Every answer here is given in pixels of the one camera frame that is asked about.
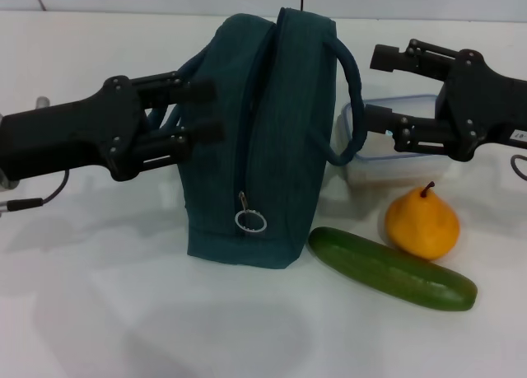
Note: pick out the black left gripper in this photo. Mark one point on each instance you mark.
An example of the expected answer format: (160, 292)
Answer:
(70, 131)

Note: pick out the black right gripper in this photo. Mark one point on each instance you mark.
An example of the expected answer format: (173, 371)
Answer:
(486, 102)

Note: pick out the clear blue-rimmed food container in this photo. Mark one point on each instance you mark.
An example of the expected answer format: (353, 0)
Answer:
(391, 168)

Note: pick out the dark teal insulated lunch bag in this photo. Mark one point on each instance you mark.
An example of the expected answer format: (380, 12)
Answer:
(280, 147)

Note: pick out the green cucumber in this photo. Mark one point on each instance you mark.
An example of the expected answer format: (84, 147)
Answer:
(391, 271)

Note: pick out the yellow pear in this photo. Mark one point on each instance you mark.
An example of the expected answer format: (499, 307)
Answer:
(424, 225)

